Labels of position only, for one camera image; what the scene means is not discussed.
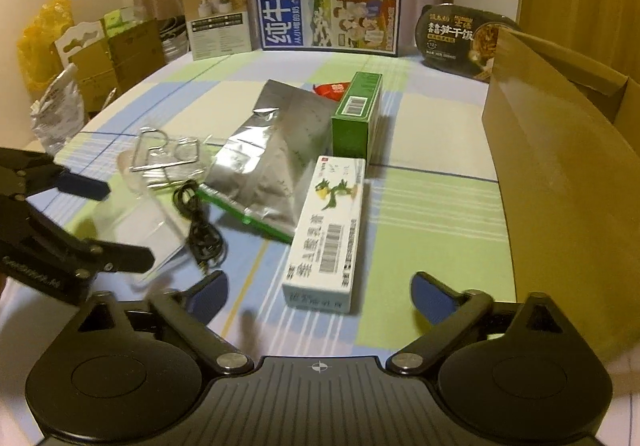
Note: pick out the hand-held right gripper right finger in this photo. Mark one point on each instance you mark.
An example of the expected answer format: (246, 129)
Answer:
(427, 292)

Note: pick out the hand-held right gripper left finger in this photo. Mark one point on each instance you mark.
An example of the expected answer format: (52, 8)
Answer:
(215, 288)

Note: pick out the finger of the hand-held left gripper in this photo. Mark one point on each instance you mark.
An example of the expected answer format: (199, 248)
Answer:
(122, 258)
(82, 184)

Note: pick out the chrome rack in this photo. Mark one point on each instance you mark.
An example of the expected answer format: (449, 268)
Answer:
(150, 221)

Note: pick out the white ointment box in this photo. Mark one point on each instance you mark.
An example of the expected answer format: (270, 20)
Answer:
(325, 236)

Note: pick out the brown cardboard box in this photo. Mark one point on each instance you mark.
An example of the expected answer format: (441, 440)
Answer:
(550, 176)

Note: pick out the green and white box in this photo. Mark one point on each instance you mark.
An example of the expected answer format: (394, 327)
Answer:
(357, 126)

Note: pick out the crumpled silver bag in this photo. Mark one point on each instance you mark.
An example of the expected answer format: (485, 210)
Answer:
(57, 111)

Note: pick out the cardboard box with white tab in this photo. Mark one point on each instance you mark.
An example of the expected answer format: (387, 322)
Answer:
(87, 66)

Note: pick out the plain brown carton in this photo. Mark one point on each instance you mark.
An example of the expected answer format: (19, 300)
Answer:
(137, 51)

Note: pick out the yellow plastic bag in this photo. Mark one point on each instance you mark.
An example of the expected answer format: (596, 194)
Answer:
(40, 46)

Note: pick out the silver foil bag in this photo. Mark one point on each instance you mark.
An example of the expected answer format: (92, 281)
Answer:
(265, 151)

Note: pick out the small green white box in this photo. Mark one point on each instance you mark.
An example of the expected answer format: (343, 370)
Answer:
(117, 21)

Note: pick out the small beige product box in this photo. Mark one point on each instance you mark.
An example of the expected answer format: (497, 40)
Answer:
(215, 16)

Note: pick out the red snack packet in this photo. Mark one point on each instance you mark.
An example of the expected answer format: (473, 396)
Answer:
(330, 90)

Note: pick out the black instant rice bowl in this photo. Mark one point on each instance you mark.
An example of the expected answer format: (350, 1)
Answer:
(450, 41)

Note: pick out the blue milk carton box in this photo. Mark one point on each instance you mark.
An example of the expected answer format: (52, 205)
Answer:
(325, 1)

